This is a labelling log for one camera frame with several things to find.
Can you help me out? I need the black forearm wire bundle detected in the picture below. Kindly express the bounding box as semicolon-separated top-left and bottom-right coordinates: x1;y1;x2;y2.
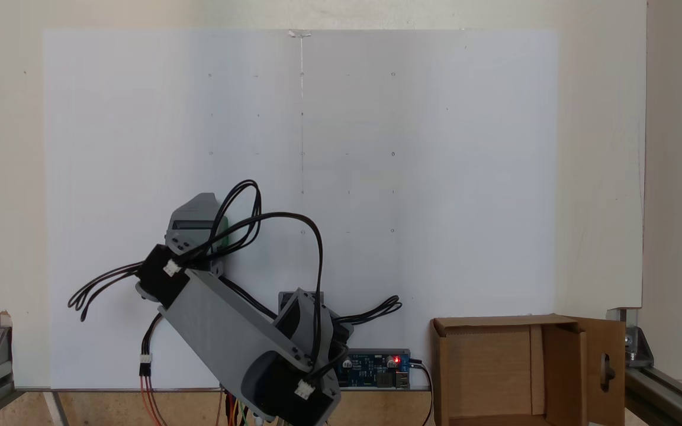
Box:
172;179;325;391

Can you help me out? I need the black board power cable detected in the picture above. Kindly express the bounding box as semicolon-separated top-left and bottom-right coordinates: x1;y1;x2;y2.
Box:
409;357;435;426

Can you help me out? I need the orange and red wire pair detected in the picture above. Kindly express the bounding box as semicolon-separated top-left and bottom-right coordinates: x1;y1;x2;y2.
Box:
140;374;168;426

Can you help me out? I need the black wrist wire loop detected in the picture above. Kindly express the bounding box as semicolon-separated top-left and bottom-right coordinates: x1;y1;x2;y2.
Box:
67;260;144;324

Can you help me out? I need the black upper arm wire bundle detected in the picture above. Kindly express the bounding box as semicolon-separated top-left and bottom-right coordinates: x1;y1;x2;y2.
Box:
334;295;403;328

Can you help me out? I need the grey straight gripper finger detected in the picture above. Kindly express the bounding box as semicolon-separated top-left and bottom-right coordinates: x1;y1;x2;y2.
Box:
170;192;223;221

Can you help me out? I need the blue circuit board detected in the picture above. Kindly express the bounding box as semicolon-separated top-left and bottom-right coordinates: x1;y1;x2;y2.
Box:
337;348;411;390

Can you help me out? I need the black cable with white connector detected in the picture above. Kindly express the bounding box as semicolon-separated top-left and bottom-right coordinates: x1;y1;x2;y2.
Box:
139;312;163;377

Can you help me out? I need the white paper sheet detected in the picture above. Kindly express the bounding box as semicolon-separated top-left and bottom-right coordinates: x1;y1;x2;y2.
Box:
42;28;558;391

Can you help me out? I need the brown cardboard box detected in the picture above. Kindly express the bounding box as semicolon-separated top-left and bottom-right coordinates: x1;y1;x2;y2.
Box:
430;314;627;426

